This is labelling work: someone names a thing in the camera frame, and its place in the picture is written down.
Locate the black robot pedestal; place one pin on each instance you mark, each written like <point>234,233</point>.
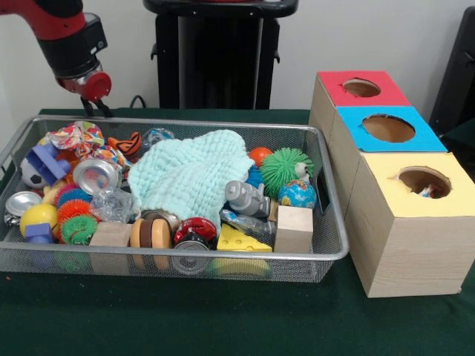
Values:
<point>215,59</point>

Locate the dark green tablecloth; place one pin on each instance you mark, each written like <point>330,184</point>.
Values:
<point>223,319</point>

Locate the blue globe ball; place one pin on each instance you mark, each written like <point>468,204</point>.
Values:
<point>297,195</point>

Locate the clear mesh bin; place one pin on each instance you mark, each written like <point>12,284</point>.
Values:
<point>330,237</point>

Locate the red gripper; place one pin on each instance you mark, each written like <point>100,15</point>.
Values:
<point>95,86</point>

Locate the mint green muslin cloth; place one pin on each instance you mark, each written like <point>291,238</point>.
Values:
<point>189,174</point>

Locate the green spiky ball with eyes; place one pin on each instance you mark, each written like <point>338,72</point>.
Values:
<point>286,169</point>

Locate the colourful polka dot cloth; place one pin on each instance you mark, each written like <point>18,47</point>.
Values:
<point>429,193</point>

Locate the dark green side table cloth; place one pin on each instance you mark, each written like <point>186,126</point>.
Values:
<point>464,142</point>

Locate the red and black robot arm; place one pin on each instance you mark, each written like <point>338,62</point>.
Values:
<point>67,37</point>

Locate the yellow cheese wedge toy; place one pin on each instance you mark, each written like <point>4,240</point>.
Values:
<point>241,241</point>

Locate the blue spiky ball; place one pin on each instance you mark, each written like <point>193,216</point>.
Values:
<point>254,176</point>

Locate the red ball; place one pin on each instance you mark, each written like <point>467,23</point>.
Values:
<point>260,156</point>

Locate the plain wooden block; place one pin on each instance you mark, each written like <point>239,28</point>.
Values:
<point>294,230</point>

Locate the wooden box with three holes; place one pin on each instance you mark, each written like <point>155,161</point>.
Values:
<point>401,252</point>

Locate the multicolour patterned cloth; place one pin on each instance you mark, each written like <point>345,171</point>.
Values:
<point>74,136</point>

